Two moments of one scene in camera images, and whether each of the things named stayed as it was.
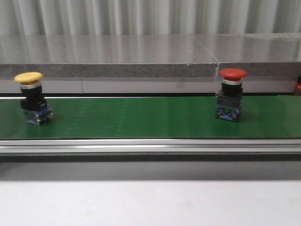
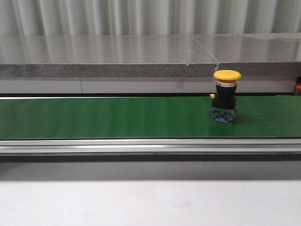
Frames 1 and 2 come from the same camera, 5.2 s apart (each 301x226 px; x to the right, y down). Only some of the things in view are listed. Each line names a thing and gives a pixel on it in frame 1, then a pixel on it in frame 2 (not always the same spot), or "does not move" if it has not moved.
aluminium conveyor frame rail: x=151 y=150 does not move
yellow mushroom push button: x=35 y=108 to x=224 y=104
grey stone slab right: x=259 y=54 does not move
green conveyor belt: x=153 y=117 does not move
